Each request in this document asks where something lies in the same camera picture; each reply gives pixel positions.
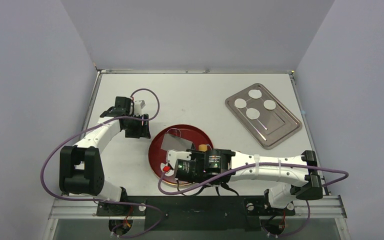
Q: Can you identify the white dough piece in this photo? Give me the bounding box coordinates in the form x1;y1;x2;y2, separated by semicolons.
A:
160;162;175;177

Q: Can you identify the white dumpling wrapper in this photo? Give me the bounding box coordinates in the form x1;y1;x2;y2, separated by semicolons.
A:
248;89;262;99
246;108;261;120
263;99;277;111
234;98;247;109

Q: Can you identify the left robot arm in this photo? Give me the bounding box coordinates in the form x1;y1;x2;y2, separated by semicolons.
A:
59;96;151;215

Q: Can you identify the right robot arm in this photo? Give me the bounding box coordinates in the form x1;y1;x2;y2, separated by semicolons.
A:
166;148;323;214

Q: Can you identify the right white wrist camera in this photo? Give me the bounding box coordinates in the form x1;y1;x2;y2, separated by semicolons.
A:
164;150;192;171

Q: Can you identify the aluminium frame rail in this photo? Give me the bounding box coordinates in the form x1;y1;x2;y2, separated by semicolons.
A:
49;195;347;219

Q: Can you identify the rectangular steel tray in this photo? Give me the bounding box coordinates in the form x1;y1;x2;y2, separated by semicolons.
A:
224;83;303;150

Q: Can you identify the round red lacquer tray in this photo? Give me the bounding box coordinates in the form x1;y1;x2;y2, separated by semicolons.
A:
148;124;213;177

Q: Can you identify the wooden dough roller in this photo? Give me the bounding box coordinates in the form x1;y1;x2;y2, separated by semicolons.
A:
198;144;213;152

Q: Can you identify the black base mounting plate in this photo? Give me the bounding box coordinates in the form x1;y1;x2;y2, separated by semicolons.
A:
96;195;296;232

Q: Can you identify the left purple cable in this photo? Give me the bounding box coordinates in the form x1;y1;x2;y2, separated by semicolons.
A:
39;88;164;240

